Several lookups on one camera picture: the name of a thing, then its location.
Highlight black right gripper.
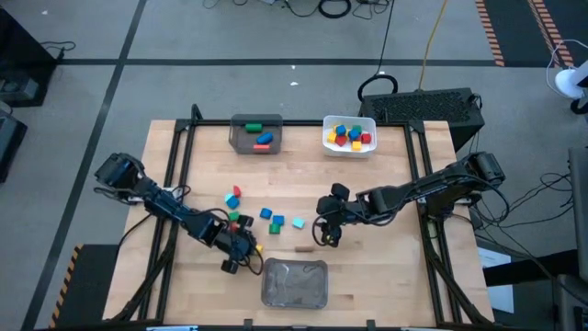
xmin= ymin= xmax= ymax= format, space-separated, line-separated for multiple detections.
xmin=315 ymin=181 xmax=369 ymax=249

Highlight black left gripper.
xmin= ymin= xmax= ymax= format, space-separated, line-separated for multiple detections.
xmin=215 ymin=213 xmax=258 ymax=276

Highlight translucent grey plastic bin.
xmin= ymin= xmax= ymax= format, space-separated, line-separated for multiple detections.
xmin=260 ymin=257 xmax=330 ymax=310

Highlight white plastic bin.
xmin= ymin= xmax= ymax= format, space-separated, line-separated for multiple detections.
xmin=322 ymin=114 xmax=379 ymax=159

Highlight dark grey plastic bin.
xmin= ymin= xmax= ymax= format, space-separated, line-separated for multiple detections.
xmin=228 ymin=113 xmax=284 ymax=155

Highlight black computer tower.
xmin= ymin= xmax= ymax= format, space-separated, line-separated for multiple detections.
xmin=357 ymin=86 xmax=486 ymax=153

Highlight black mat yellow striped edge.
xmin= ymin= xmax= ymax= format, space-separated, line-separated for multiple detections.
xmin=48 ymin=243 xmax=121 ymax=330

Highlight grey desk panel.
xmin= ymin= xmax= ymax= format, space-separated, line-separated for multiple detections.
xmin=567 ymin=146 xmax=588 ymax=282

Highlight black equipment case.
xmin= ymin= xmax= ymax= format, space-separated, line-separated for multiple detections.
xmin=0 ymin=108 xmax=28 ymax=183

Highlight black mat orange striped edge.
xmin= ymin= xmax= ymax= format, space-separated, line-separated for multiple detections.
xmin=475 ymin=0 xmax=588 ymax=68

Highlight white round device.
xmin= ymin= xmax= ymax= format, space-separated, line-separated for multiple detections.
xmin=546 ymin=39 xmax=588 ymax=115

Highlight black cabinet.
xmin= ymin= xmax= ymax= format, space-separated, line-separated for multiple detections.
xmin=0 ymin=8 xmax=59 ymax=108

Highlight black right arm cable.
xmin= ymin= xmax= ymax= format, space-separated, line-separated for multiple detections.
xmin=311 ymin=214 xmax=333 ymax=248

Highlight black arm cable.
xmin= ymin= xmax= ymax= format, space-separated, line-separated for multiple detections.
xmin=311 ymin=214 xmax=333 ymax=248
xmin=238 ymin=247 xmax=266 ymax=277

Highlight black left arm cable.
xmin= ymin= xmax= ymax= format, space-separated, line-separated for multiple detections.
xmin=238 ymin=247 xmax=266 ymax=277

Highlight black aluminium table frame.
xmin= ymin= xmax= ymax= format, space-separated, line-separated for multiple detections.
xmin=103 ymin=103 xmax=495 ymax=330

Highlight black floor cable with coil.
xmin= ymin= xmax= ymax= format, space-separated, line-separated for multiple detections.
xmin=356 ymin=0 xmax=400 ymax=103

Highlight yellow floor cable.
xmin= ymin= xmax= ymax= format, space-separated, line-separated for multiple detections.
xmin=416 ymin=0 xmax=449 ymax=90

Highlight black floor cables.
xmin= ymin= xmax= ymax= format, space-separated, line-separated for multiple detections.
xmin=477 ymin=172 xmax=574 ymax=231

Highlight coiled black cable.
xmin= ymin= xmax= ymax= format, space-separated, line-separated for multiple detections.
xmin=318 ymin=0 xmax=353 ymax=20

